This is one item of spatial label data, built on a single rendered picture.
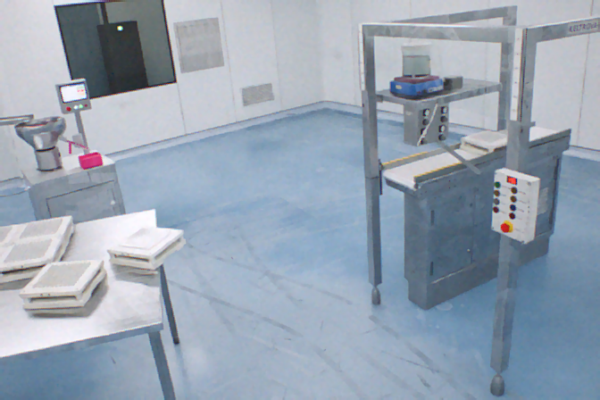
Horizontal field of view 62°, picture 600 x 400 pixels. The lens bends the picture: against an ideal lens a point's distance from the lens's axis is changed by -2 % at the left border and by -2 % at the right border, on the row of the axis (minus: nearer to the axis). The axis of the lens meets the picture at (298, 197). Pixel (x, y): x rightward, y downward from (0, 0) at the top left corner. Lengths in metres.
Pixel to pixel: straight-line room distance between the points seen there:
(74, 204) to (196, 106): 3.71
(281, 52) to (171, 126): 2.12
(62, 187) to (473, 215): 2.95
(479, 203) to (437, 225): 0.35
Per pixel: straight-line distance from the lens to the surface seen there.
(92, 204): 4.30
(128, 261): 2.31
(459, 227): 3.20
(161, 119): 7.40
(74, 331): 2.00
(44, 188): 4.19
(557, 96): 6.21
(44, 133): 4.26
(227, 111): 7.83
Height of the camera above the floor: 1.89
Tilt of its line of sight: 22 degrees down
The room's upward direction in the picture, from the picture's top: 5 degrees counter-clockwise
